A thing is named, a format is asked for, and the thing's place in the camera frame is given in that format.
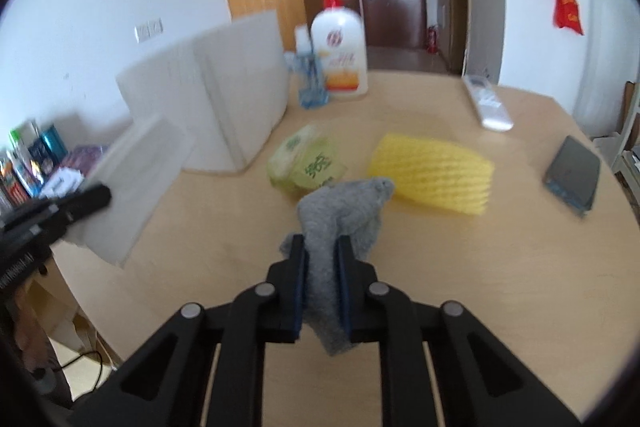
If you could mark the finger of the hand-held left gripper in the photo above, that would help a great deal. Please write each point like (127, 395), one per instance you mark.
(82, 204)

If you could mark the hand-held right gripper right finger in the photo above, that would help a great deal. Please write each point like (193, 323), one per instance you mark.
(343, 287)

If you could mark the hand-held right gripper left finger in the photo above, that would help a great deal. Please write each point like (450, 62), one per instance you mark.
(299, 287)

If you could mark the white foam sheet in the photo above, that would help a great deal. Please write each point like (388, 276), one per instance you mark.
(135, 187)

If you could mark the grey sock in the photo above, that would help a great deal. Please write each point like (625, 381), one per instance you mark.
(345, 212)

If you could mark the green tissue packet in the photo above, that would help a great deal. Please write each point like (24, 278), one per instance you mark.
(305, 157)

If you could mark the yellow foam fruit net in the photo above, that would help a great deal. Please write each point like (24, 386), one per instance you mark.
(430, 177)

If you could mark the white foam box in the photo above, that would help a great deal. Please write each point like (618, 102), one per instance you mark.
(240, 97)

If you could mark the person's left forearm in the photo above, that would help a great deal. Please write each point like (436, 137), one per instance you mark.
(30, 337)

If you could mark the white printed leaflet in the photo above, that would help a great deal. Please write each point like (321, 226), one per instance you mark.
(62, 182)

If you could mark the dark blue box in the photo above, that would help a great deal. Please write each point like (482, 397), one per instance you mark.
(37, 162)

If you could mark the small blue bottle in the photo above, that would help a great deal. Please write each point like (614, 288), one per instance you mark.
(312, 92)

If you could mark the white pump lotion bottle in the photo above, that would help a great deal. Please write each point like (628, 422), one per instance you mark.
(340, 57)

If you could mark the white remote control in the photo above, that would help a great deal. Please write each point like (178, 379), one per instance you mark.
(487, 104)

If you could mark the dark smartphone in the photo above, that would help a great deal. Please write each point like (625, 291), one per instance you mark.
(572, 172)

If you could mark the red fire extinguisher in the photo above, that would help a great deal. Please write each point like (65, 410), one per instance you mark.
(432, 39)

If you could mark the grey metal bunk bed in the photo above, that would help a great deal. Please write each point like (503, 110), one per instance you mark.
(625, 152)

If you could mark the brown wooden board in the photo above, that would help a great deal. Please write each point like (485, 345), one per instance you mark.
(631, 107)

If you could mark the red printed bag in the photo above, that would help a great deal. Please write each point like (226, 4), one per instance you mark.
(569, 12)

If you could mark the double white light switch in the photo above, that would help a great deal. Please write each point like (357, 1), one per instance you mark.
(149, 30)

